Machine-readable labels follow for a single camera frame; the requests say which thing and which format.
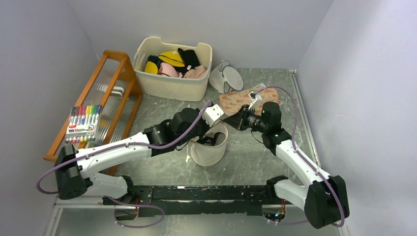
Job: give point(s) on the black garment in basket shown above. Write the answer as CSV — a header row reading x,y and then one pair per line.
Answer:
x,y
189,58

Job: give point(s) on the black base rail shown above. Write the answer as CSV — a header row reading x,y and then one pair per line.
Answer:
x,y
193,200

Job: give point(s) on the cream plastic laundry basket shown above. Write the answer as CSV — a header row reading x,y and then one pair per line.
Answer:
x,y
168,87

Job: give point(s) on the yellow garment in basket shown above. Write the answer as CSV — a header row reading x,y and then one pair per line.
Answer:
x,y
171,57

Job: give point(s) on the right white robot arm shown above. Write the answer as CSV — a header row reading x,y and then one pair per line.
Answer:
x,y
321,196

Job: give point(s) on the white blue-trimmed mesh bag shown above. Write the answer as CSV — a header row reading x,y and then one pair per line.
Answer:
x,y
225,78

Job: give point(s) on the wooden rack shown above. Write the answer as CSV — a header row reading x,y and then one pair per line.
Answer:
x,y
113,85

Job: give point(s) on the pink floral laundry bag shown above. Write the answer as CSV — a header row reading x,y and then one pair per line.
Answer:
x,y
233,101

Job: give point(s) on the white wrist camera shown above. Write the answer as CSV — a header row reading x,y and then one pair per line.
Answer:
x,y
212,115
256,101

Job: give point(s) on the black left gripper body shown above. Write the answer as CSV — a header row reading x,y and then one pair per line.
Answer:
x,y
200,129

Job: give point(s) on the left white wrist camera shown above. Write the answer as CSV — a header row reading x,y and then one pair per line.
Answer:
x,y
212,115

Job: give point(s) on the black bra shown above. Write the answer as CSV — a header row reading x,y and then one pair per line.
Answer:
x,y
210,139

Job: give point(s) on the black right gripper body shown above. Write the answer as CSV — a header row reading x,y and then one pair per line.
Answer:
x,y
250,119

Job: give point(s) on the pink garment in basket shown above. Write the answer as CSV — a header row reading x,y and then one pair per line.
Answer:
x,y
181,72

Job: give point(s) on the white mesh laundry bag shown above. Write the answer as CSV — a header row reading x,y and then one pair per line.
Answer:
x,y
205,155

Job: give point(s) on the coloured marker pen pack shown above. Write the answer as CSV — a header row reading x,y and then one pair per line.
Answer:
x,y
83,124

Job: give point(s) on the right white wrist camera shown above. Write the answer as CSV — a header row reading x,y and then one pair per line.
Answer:
x,y
256,101

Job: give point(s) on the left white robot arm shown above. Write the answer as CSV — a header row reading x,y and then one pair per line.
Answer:
x,y
78,171

